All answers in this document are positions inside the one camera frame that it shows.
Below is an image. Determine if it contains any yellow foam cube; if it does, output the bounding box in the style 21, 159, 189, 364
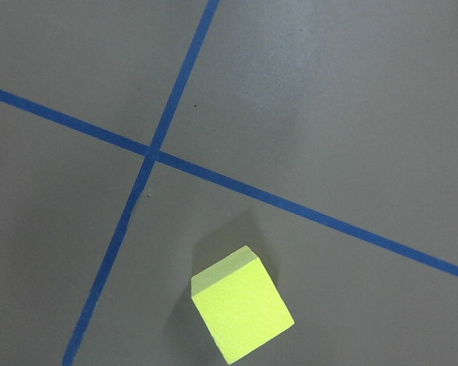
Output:
191, 246, 295, 365

